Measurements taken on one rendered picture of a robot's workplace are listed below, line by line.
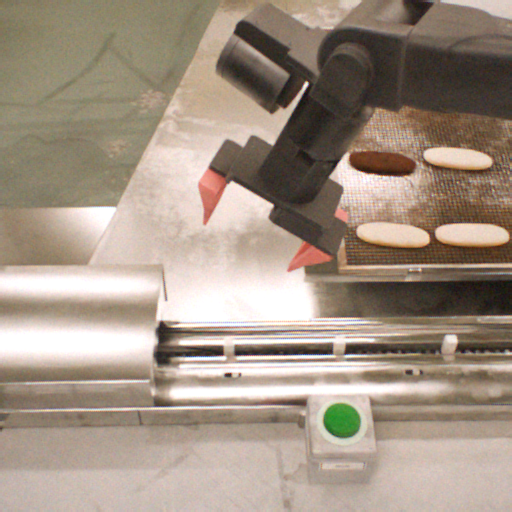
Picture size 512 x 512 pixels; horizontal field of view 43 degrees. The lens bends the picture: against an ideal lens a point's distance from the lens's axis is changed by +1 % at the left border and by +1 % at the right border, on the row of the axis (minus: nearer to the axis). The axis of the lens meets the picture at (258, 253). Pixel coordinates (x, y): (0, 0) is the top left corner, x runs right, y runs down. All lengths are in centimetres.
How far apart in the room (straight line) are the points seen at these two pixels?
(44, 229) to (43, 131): 170
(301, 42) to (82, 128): 226
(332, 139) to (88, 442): 48
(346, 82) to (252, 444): 48
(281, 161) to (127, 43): 277
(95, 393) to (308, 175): 37
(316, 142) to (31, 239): 64
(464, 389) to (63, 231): 64
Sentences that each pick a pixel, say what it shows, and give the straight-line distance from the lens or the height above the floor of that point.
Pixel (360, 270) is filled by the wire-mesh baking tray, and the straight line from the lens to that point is 88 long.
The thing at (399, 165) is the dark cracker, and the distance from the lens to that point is 100.
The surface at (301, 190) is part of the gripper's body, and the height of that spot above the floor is 117.
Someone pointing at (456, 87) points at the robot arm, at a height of 130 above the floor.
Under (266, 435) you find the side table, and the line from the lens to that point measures 81.
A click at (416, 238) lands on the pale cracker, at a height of 91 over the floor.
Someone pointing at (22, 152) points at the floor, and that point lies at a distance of 269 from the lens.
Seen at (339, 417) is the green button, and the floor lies 91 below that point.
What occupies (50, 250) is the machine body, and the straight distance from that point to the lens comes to 106.
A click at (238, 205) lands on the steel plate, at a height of 82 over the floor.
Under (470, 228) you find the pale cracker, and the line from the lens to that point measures 95.
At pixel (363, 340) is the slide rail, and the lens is 86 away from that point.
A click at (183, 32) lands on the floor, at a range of 336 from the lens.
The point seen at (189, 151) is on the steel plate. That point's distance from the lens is 119.
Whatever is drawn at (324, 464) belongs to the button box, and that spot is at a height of 87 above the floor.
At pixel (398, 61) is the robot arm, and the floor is 131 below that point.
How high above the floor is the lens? 154
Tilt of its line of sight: 46 degrees down
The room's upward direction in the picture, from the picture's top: straight up
